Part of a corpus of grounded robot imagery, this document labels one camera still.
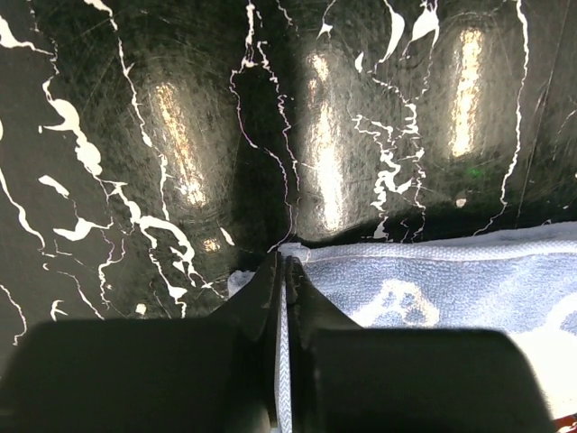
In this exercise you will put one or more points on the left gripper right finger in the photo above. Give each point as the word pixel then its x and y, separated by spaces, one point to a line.
pixel 346 378

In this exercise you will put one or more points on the black marble pattern mat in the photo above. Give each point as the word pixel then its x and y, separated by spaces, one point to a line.
pixel 151 148

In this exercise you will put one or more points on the light blue towel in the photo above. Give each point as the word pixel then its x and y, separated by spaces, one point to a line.
pixel 521 283

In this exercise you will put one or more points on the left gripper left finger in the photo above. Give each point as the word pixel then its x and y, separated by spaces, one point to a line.
pixel 210 374

